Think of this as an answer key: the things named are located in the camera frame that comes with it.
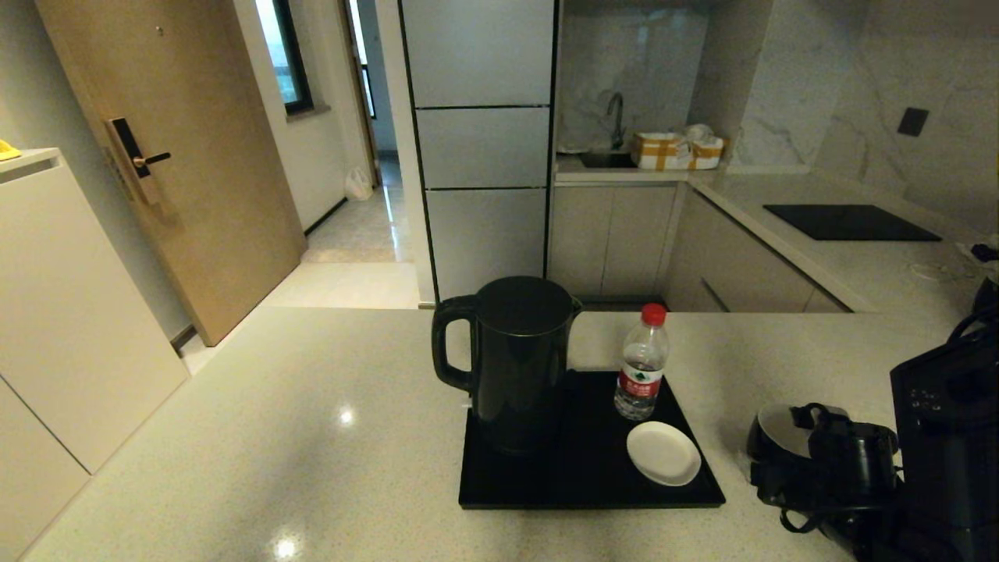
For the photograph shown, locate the black cup white inside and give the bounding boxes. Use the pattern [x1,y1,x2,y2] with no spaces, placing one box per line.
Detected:
[747,402,851,493]

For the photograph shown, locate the clear bottle red cap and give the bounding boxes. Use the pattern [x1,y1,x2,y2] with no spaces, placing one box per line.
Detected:
[613,303,670,422]

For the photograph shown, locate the black electric kettle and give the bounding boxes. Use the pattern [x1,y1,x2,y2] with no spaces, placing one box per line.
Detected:
[431,276,583,457]

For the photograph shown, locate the white saucer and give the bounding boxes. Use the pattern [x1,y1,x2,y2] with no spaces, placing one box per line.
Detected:
[626,421,702,487]

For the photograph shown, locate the black rectangular tray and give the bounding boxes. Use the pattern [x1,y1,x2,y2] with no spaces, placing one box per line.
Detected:
[458,369,727,510]

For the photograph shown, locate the black induction cooktop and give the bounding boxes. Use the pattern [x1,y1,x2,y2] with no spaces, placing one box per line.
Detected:
[763,204,942,242]

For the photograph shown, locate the beige kitchen base cabinets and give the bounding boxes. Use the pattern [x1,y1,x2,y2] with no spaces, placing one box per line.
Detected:
[546,183,851,313]

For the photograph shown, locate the yellow checked cloth box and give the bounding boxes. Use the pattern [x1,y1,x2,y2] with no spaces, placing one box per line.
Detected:
[631,132,691,171]
[685,124,728,170]

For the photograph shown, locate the dark kitchen faucet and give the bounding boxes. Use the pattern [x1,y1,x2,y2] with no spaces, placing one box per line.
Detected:
[606,92,626,151]

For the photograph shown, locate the tall grey refrigerator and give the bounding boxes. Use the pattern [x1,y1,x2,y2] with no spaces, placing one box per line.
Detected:
[398,0,556,304]

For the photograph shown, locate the light wooden door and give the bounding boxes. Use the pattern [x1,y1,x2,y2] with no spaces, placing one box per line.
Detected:
[35,0,308,347]

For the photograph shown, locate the dark-framed window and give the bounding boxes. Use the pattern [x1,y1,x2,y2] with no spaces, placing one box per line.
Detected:
[254,0,315,118]

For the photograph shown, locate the white side cabinet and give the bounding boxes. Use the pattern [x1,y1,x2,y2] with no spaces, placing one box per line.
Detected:
[0,148,190,562]

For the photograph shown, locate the black door lock handle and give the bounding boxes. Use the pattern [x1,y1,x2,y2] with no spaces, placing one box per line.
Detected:
[105,117,172,206]

